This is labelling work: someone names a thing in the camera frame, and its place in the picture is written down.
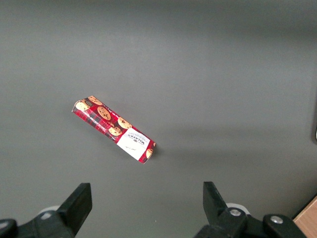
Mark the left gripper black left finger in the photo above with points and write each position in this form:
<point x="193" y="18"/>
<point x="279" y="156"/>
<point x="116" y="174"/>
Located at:
<point x="74" y="208"/>

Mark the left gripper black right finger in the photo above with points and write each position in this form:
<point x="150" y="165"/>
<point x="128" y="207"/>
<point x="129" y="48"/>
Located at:
<point x="215" y="205"/>

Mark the red cookie box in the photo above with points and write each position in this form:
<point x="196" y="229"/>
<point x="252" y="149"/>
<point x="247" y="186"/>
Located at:
<point x="114" y="129"/>

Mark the wooden board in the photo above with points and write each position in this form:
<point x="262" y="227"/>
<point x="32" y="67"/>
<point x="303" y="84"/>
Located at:
<point x="307" y="218"/>

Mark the white plastic tray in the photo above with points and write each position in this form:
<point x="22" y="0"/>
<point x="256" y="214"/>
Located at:
<point x="316" y="135"/>

